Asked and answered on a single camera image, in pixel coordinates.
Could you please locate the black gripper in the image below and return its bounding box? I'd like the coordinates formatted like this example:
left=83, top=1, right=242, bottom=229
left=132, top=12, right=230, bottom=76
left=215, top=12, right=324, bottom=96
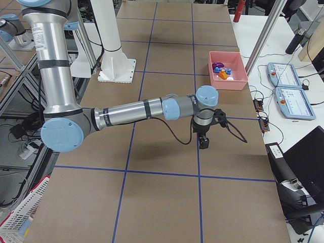
left=192, top=108, right=226, bottom=149

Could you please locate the orange block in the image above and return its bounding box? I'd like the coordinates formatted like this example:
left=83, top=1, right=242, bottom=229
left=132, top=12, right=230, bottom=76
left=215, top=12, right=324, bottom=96
left=218, top=70, right=228, bottom=80

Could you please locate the long blue four-stud block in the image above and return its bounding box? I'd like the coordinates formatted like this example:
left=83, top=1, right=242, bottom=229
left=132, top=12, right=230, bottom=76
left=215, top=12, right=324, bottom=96
left=220, top=68, right=231, bottom=76

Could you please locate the purple block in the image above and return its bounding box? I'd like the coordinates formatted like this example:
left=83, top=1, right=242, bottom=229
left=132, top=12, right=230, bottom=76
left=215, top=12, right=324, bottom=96
left=212, top=62, right=224, bottom=70

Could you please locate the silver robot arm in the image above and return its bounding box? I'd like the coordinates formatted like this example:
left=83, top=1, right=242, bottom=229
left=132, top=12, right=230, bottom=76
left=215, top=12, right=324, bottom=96
left=20, top=1, right=228, bottom=152

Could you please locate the pink plastic box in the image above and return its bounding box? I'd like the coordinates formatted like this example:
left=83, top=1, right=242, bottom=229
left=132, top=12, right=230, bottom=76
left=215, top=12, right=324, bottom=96
left=208, top=51, right=248, bottom=91

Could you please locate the right teach pendant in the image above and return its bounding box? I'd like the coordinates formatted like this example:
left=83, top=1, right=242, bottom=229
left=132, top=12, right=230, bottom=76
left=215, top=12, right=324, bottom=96
left=274, top=87, right=316, bottom=120

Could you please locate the teach pendant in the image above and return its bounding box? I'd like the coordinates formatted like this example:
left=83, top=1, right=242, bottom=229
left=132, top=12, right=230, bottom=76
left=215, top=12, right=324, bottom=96
left=267, top=62, right=302, bottom=88
left=274, top=87, right=316, bottom=120

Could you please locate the left teach pendant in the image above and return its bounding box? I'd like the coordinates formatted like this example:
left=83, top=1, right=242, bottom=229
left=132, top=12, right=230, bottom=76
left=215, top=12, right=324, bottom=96
left=267, top=62, right=302, bottom=88

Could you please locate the black laptop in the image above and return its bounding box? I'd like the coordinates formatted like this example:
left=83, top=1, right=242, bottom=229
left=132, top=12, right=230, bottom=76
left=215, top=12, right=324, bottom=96
left=283, top=126, right=323, bottom=203

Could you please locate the black water bottle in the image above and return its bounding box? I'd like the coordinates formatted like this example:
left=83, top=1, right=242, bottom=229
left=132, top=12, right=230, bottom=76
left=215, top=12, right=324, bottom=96
left=285, top=28, right=307, bottom=54

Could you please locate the red bottle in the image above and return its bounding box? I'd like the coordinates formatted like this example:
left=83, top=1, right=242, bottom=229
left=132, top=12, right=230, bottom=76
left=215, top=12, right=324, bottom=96
left=233, top=0, right=246, bottom=23

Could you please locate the white plastic basket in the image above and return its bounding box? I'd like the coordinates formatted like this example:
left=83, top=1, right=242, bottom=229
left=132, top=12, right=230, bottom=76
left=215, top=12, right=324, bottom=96
left=1, top=176, right=50, bottom=242

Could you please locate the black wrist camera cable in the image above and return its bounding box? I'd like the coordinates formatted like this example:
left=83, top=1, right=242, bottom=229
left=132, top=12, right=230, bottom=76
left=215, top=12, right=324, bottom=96
left=151, top=117, right=248, bottom=145

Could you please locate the white camera stand base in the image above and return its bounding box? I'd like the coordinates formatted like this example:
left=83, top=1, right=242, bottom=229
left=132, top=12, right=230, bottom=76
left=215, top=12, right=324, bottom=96
left=91, top=0, right=136, bottom=83

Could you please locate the aluminium frame post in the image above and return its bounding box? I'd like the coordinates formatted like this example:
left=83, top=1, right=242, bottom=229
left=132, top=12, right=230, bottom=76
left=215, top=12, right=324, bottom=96
left=245, top=0, right=287, bottom=76

